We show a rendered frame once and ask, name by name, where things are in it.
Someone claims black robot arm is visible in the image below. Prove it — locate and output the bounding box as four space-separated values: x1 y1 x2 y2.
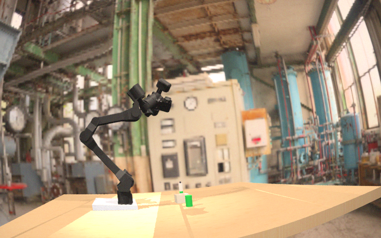
79 84 172 205

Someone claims green cylinder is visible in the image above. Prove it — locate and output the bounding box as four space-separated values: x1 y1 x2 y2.
185 195 193 207

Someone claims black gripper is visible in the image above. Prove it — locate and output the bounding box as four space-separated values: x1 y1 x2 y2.
147 78 172 116

